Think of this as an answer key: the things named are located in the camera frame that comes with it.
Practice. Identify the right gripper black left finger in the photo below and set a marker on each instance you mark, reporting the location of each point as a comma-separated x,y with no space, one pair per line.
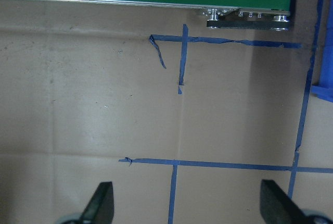
100,208

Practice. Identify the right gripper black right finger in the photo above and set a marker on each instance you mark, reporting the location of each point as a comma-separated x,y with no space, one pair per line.
276,207

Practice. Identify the blue plastic bin right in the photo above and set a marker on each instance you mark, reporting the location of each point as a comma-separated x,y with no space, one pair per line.
324,88

